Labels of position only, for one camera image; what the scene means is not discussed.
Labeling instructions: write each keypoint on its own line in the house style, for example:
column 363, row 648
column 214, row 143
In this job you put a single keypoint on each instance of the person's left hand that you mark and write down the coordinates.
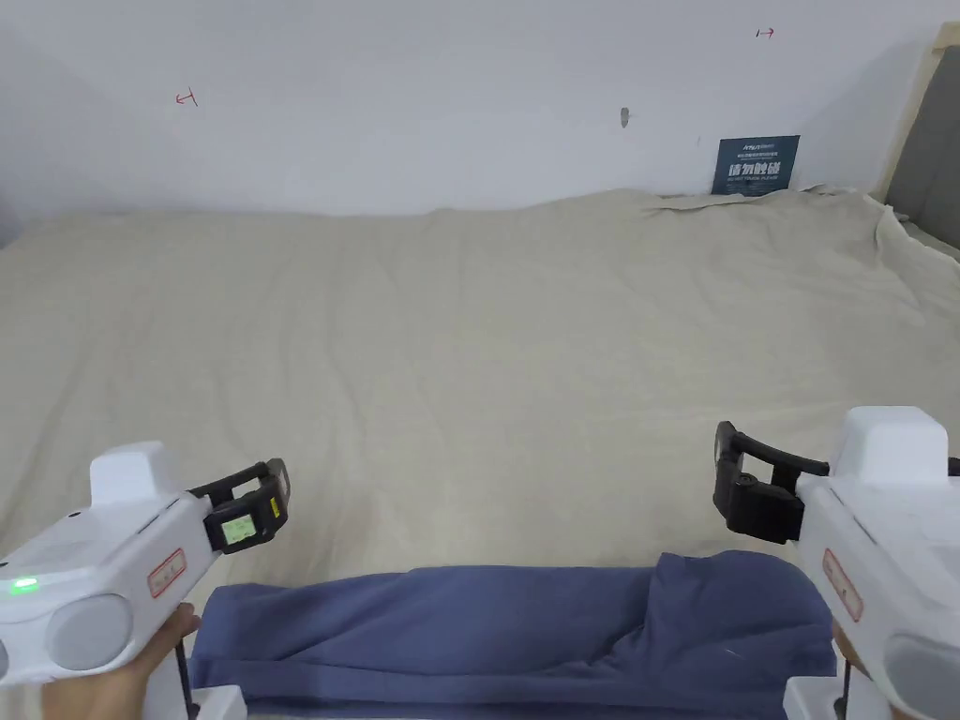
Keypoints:
column 112, row 694

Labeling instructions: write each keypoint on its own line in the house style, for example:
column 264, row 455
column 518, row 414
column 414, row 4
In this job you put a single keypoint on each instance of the grey padded headboard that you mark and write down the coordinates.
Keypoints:
column 930, row 150

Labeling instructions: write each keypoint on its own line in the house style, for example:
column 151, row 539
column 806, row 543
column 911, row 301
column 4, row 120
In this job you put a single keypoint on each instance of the bed with beige sheet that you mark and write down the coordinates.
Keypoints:
column 450, row 360

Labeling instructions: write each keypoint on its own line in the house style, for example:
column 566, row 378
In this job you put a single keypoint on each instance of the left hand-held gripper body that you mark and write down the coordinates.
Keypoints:
column 97, row 570

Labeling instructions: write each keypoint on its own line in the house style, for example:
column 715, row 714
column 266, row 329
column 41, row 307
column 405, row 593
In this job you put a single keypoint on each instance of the dark blue printed sign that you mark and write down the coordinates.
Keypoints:
column 756, row 165

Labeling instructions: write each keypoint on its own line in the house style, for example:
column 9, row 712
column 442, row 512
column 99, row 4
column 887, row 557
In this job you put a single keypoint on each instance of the dark blue garment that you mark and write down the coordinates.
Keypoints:
column 450, row 622

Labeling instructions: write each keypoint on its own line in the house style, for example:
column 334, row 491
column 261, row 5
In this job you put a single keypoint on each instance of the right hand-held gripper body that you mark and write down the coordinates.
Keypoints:
column 892, row 525

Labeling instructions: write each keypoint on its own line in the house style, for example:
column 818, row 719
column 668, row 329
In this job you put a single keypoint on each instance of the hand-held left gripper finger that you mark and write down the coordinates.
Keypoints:
column 240, row 531
column 279, row 484

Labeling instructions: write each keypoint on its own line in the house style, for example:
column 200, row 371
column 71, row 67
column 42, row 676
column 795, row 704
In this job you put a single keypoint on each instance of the person's right hand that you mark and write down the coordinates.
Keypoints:
column 859, row 682

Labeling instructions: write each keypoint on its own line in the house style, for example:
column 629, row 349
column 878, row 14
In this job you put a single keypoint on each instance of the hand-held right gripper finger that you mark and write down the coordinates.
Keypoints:
column 757, row 506
column 772, row 454

